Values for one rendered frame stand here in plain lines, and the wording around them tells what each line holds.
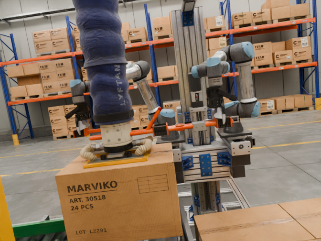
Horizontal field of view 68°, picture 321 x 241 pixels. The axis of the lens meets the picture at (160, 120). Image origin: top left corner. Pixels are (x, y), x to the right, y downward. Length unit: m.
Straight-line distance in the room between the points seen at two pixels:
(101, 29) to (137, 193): 0.84
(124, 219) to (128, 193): 0.14
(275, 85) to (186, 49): 8.71
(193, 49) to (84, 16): 0.99
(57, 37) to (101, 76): 8.19
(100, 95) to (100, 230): 0.69
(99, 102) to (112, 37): 0.33
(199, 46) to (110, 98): 1.02
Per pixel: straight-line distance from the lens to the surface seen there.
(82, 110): 1.68
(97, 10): 1.32
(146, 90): 1.89
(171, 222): 1.33
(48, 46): 9.53
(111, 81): 1.27
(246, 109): 1.83
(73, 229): 1.43
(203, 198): 2.17
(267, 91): 10.46
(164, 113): 1.83
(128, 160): 1.26
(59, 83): 9.29
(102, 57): 1.27
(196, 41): 2.05
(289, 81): 10.78
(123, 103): 1.28
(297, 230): 1.70
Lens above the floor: 1.45
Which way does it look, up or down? 8 degrees down
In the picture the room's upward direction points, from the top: 7 degrees counter-clockwise
